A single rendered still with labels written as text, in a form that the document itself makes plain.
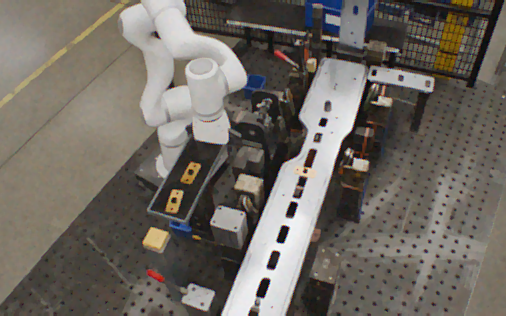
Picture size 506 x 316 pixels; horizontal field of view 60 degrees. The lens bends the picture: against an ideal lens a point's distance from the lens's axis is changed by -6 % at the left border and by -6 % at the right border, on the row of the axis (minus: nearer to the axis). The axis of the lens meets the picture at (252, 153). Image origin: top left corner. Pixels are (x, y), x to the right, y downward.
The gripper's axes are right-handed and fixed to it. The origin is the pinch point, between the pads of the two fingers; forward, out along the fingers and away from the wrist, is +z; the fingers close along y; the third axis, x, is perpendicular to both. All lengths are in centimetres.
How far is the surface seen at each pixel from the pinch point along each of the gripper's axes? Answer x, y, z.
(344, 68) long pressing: 81, 32, 31
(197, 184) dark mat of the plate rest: -4.2, -6.8, 15.7
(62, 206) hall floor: 35, -132, 133
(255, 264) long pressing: -20.2, 16.1, 31.4
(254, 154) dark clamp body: 18.2, 6.2, 23.8
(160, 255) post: -29.6, -10.9, 19.6
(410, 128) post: 76, 67, 59
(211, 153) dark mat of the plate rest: 9.2, -6.2, 15.7
